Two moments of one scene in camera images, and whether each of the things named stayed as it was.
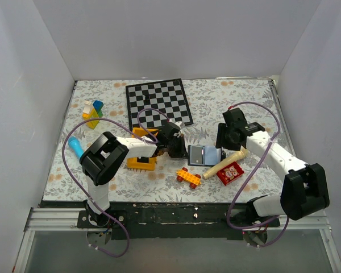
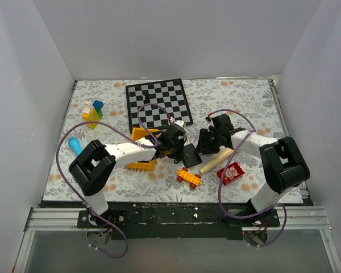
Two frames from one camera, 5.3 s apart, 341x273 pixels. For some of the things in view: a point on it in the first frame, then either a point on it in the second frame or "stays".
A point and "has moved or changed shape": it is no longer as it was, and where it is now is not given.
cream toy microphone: x=238 y=155 to x=224 y=153
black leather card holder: x=205 y=155 has moved or changed shape
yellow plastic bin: x=132 y=163 stays
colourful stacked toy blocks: x=92 y=111 stays
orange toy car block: x=193 y=180 stays
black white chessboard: x=167 y=96 stays
